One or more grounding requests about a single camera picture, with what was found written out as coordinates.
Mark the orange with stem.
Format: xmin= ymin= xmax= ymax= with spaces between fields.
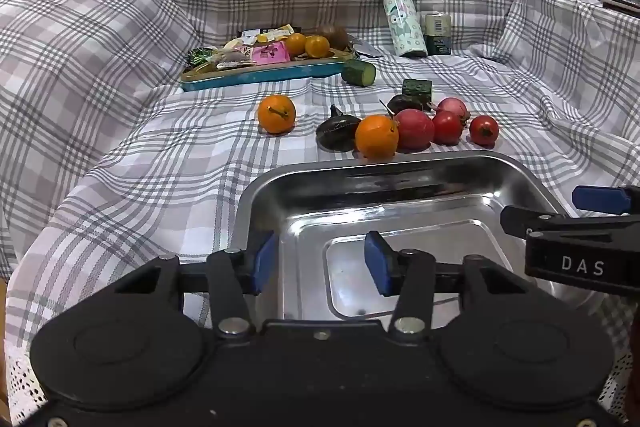
xmin=257 ymin=95 xmax=297 ymax=135

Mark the white cartoon water bottle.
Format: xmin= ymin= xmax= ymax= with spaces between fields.
xmin=382 ymin=0 xmax=428 ymax=58

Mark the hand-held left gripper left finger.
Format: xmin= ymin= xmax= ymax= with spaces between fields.
xmin=114 ymin=229 xmax=279 ymax=339

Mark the green cucumber piece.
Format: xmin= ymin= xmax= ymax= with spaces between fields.
xmin=402 ymin=79 xmax=433 ymax=102
xmin=341 ymin=58 xmax=377 ymax=86

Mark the brown snack packet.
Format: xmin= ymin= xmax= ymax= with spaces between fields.
xmin=215 ymin=49 xmax=258 ymax=72

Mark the blue snack tray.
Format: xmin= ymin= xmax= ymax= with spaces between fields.
xmin=180 ymin=49 xmax=358 ymax=92

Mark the brown round fruit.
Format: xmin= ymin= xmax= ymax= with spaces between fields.
xmin=316 ymin=25 xmax=349 ymax=50

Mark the small pinkish red fruit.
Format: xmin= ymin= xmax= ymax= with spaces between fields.
xmin=434 ymin=97 xmax=470 ymax=122

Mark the shiny metal tray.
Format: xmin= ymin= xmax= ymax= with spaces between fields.
xmin=231 ymin=150 xmax=608 ymax=323

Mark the green drink can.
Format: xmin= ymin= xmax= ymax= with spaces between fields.
xmin=424 ymin=12 xmax=453 ymax=56

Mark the green snack packet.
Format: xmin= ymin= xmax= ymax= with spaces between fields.
xmin=188 ymin=48 xmax=221 ymax=68

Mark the yellow white snack packet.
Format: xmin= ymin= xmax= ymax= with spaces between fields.
xmin=257 ymin=24 xmax=301 ymax=42

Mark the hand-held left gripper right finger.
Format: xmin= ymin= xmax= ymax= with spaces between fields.
xmin=364 ymin=230 xmax=528 ymax=343

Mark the silver foil packet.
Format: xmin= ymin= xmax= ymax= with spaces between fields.
xmin=347 ymin=34 xmax=383 ymax=59

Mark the plain orange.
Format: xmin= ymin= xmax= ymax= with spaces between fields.
xmin=355 ymin=114 xmax=400 ymax=159

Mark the grey plaid blanket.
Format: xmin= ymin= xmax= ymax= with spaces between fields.
xmin=0 ymin=0 xmax=640 ymax=423

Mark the red tomato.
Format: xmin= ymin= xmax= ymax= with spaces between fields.
xmin=469 ymin=115 xmax=500 ymax=146
xmin=431 ymin=110 xmax=464 ymax=146

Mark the white lace cloth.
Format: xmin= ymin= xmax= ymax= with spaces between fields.
xmin=4 ymin=307 xmax=632 ymax=425

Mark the pink snack packet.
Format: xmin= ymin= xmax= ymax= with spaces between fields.
xmin=250 ymin=41 xmax=292 ymax=65

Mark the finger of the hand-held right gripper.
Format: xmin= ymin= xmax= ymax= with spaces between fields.
xmin=572 ymin=185 xmax=640 ymax=216
xmin=500 ymin=205 xmax=640 ymax=242

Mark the large red apple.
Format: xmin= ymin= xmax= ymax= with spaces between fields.
xmin=392 ymin=108 xmax=436 ymax=152

